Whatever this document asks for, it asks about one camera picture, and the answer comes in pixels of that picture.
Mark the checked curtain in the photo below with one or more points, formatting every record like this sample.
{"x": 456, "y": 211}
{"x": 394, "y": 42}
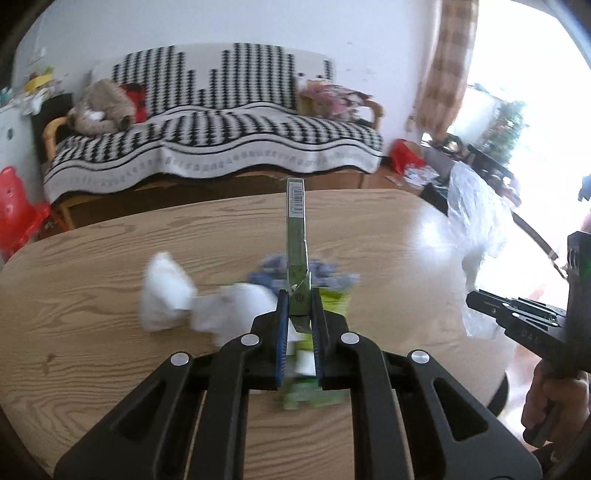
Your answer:
{"x": 445, "y": 64}

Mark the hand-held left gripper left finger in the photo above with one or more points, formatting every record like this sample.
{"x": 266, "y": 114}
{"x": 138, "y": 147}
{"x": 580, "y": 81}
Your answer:
{"x": 280, "y": 350}

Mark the clear plastic bag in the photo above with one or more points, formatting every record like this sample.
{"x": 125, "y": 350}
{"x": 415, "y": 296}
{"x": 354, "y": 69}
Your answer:
{"x": 475, "y": 217}

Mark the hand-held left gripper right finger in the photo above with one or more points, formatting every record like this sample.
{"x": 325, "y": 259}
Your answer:
{"x": 317, "y": 355}

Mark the person's right hand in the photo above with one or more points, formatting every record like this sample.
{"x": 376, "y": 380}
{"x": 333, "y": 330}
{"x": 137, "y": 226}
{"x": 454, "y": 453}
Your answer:
{"x": 538, "y": 397}

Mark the green potted plant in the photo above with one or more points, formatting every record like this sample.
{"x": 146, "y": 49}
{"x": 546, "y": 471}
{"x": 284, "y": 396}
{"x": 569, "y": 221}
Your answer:
{"x": 508, "y": 124}

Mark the rattan sofa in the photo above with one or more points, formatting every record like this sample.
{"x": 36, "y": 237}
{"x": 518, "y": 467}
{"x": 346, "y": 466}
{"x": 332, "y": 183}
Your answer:
{"x": 258, "y": 177}

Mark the red cushion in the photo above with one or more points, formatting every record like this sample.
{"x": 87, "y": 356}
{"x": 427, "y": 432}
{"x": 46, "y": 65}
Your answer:
{"x": 137, "y": 99}

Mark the green and white packet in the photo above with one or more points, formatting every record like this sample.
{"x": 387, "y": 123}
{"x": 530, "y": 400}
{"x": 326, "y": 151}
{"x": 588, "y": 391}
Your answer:
{"x": 334, "y": 302}

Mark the white cabinet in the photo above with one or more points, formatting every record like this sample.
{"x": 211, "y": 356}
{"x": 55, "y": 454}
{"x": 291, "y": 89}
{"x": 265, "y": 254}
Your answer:
{"x": 16, "y": 138}

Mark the red plastic chair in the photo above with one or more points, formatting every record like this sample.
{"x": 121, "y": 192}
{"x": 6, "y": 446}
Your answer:
{"x": 18, "y": 207}

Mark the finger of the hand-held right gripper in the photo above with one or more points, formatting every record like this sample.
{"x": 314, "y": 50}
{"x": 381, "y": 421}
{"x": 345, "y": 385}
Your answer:
{"x": 489, "y": 305}

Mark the brown plush toy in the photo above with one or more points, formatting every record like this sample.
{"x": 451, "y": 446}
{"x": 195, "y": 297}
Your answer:
{"x": 104, "y": 108}

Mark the white tissue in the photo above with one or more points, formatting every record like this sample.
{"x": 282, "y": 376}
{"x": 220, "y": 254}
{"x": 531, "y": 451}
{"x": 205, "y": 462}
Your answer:
{"x": 231, "y": 309}
{"x": 164, "y": 290}

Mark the red bag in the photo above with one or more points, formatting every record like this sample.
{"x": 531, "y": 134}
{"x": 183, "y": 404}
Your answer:
{"x": 406, "y": 154}

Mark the yellow toy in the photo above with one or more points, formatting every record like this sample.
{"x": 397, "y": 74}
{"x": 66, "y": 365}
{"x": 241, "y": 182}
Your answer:
{"x": 38, "y": 82}

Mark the blue packet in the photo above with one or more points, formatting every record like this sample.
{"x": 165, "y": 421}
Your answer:
{"x": 268, "y": 272}

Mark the green carton box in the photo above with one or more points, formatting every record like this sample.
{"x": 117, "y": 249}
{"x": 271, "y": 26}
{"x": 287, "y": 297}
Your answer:
{"x": 295, "y": 240}

